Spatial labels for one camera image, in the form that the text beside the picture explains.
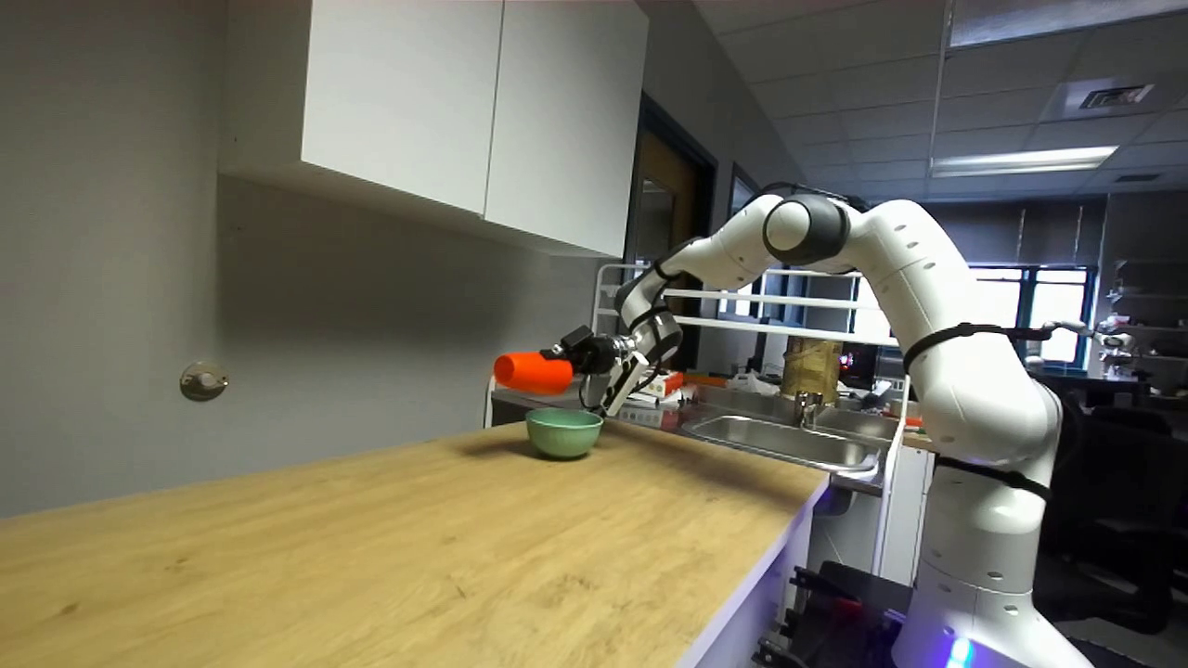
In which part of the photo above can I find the red and white box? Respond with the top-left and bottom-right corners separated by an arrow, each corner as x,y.
611,364 -> 691,423

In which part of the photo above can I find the white wire dish rack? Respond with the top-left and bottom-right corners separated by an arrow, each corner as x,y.
581,260 -> 925,588

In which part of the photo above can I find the green bowl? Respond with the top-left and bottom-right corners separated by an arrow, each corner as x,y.
524,404 -> 608,465

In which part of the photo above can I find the ceiling air vent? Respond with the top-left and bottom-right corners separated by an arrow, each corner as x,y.
1058,79 -> 1159,124

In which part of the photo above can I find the round grey wall knob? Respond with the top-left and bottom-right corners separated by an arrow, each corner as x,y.
179,357 -> 235,404

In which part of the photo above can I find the stainless steel sink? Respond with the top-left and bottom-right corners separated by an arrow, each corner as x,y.
680,412 -> 897,484

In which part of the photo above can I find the black office chair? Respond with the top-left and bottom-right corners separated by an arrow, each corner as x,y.
1043,381 -> 1188,637

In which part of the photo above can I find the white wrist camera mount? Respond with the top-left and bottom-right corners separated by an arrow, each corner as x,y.
602,350 -> 665,423

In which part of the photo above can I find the red plastic cup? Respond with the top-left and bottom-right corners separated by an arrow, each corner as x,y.
491,346 -> 579,398

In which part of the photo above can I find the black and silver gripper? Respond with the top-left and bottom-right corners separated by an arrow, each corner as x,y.
554,322 -> 639,388

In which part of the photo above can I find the rectangular ceiling light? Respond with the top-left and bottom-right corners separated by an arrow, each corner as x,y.
929,142 -> 1121,181

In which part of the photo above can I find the white wall cabinet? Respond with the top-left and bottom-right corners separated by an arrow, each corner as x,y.
219,0 -> 652,260

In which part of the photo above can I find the black equipment under counter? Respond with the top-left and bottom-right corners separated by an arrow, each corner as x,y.
754,555 -> 918,668

